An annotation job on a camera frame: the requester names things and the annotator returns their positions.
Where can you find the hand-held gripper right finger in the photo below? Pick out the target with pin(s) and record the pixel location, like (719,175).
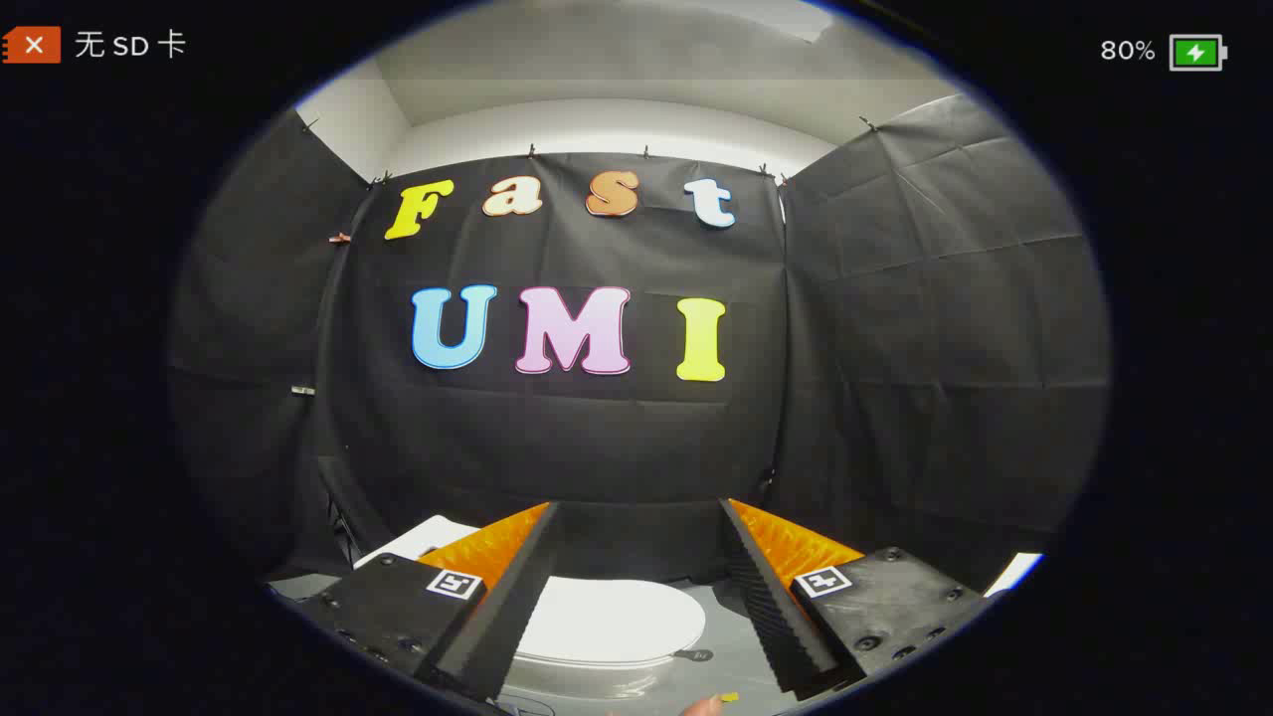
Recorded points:
(771,607)

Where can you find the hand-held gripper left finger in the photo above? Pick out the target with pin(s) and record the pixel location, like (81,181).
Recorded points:
(517,607)

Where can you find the white toilet lid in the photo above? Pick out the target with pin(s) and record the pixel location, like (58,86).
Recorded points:
(617,617)

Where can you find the white toilet bowl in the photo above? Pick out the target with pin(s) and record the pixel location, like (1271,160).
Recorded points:
(587,681)

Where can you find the white toilet tank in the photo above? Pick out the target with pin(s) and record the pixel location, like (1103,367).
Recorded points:
(430,537)

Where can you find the black backdrop cloth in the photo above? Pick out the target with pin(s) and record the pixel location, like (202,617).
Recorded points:
(597,447)

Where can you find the white board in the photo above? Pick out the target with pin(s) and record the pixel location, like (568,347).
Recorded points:
(1014,574)

